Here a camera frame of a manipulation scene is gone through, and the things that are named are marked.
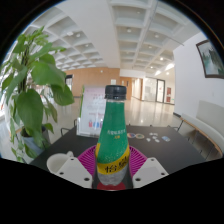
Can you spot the blue rectangular sticker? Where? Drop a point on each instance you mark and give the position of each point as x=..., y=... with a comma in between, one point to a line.
x=166, y=138

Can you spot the round colourful sticker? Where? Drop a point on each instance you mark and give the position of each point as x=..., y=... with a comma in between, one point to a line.
x=131, y=135
x=140, y=136

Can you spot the long white bench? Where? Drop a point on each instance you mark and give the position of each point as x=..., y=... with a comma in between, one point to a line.
x=206, y=128

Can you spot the white dotted mug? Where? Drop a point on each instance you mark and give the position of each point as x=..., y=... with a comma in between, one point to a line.
x=56, y=161

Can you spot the green leafy potted plant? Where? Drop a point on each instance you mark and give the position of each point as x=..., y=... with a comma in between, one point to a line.
x=30, y=106

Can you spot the green drink bottle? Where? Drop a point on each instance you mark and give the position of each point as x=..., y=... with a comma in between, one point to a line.
x=112, y=143

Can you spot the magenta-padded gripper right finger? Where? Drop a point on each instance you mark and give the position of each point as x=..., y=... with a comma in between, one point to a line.
x=151, y=170

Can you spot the framed landscape painting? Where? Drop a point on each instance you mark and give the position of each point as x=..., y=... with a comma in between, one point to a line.
x=213, y=60

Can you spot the flat round red coaster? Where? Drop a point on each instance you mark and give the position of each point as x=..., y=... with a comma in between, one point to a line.
x=111, y=188

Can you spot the black metal chair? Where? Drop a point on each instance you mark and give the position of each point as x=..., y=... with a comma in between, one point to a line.
x=68, y=128
x=175, y=125

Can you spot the clear standing sign holder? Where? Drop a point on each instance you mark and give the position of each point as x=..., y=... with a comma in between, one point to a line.
x=91, y=113

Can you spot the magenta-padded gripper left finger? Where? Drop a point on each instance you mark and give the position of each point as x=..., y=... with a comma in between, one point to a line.
x=73, y=171

